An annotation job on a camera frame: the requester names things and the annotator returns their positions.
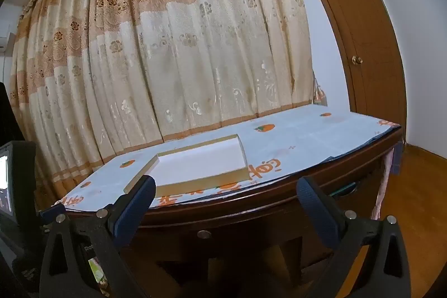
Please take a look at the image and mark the white orange-print table cover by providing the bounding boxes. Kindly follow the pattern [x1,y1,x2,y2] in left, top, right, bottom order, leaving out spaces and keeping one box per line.
[54,104,400,211]

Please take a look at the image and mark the beige floral curtain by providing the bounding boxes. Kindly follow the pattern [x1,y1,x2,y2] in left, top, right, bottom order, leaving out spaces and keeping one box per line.
[9,0,315,201]

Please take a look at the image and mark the pink hanging cloth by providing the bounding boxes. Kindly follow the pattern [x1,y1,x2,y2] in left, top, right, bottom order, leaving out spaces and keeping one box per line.
[371,146,397,220]

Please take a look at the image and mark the curtain tassel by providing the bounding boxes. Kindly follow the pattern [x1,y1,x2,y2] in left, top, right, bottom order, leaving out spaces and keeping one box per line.
[312,71,328,107]

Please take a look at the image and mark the white wall air conditioner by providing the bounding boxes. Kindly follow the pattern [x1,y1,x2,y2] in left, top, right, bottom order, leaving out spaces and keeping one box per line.
[0,33,16,52]

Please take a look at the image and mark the shallow cardboard box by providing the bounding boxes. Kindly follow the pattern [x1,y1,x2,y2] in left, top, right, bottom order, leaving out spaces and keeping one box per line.
[123,134,249,197]

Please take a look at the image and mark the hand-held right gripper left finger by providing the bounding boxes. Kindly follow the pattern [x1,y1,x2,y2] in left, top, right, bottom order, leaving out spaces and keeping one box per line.
[39,175,156,298]

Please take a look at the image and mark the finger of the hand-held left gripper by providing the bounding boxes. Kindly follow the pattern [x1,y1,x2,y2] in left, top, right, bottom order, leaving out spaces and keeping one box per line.
[38,204,66,225]

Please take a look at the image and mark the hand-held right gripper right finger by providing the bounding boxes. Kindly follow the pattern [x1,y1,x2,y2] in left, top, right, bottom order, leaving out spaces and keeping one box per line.
[296,175,413,298]

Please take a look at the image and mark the brown wooden door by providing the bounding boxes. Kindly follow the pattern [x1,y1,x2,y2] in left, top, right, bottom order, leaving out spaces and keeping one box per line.
[283,0,406,141]

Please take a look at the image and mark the dark wooden table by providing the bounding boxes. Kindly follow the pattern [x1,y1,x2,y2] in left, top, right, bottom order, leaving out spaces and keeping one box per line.
[65,125,406,298]

